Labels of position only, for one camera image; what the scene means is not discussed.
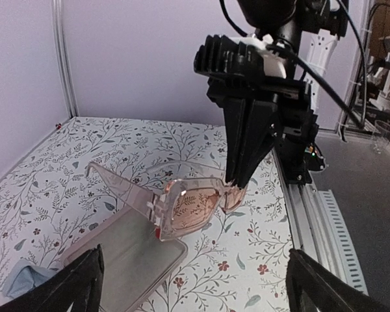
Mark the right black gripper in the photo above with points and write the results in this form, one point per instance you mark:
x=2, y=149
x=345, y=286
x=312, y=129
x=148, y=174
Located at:
x=253, y=114

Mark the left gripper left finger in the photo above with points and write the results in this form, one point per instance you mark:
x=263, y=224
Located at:
x=77, y=287

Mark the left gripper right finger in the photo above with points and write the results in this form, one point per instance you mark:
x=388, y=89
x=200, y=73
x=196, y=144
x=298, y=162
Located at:
x=311, y=287

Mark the pink glasses case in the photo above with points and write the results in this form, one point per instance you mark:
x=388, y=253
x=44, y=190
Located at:
x=136, y=261

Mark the small blue cloth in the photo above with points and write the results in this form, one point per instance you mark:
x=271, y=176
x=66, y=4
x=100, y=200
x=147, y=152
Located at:
x=24, y=277

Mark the pink translucent sunglasses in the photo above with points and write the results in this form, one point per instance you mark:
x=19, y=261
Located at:
x=185, y=205

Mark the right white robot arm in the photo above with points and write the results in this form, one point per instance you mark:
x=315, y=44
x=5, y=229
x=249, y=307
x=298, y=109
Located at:
x=286, y=21

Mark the clear plastic cup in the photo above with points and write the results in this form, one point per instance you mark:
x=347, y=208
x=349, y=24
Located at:
x=380, y=136

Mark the front aluminium rail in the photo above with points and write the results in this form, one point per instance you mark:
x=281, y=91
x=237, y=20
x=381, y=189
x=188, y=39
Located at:
x=316, y=224

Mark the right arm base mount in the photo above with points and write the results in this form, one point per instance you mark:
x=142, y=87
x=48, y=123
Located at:
x=298, y=156

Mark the right aluminium frame post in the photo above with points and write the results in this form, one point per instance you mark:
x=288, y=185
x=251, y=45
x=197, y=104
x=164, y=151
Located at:
x=63, y=59

